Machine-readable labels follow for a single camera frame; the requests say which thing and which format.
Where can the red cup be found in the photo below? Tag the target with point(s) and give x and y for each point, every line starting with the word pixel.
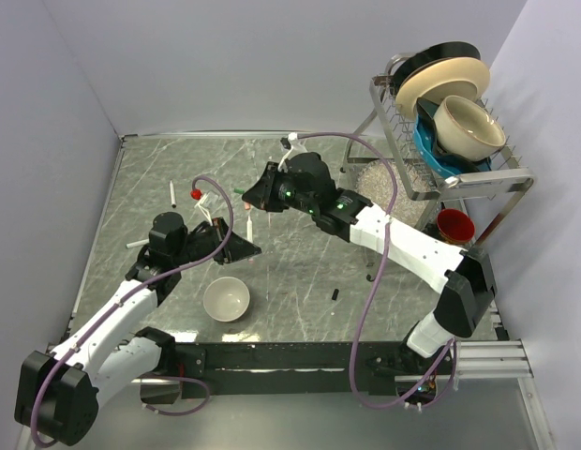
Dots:
pixel 455 226

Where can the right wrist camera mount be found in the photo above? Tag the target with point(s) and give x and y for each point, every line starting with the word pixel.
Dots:
pixel 291 143

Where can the clear textured glass plate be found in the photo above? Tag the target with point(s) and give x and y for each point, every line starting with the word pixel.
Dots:
pixel 375 183

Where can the metal dish rack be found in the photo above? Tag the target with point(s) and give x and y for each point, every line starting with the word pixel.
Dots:
pixel 421 183

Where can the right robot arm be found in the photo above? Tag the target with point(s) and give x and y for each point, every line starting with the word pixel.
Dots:
pixel 463 278

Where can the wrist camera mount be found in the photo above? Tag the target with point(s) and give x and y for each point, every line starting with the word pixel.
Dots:
pixel 291 143
pixel 205 201

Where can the white pen pink tip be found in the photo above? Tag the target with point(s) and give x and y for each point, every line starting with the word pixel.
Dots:
pixel 249 228

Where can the cream bowl on rack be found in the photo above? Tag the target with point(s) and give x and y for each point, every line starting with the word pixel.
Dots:
pixel 466 129

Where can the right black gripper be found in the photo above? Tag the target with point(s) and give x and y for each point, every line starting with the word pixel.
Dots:
pixel 261 195

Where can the blue dish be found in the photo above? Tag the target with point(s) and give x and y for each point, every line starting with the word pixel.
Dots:
pixel 441 161

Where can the cream plate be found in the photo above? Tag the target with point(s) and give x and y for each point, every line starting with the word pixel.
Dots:
pixel 464 77

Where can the black plate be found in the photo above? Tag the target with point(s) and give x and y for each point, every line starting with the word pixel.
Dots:
pixel 432 55

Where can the white ceramic bowl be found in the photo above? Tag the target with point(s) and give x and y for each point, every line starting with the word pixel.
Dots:
pixel 226 299

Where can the white pen black tip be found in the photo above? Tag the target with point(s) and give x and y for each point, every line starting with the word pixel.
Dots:
pixel 172 194

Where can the black base bar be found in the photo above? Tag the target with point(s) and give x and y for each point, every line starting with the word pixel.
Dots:
pixel 266 368

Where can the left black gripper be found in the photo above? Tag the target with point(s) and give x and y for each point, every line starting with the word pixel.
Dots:
pixel 238 249

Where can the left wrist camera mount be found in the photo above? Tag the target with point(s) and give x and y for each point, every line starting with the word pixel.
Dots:
pixel 205 201

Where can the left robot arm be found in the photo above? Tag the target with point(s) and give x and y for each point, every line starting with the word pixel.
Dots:
pixel 60 392

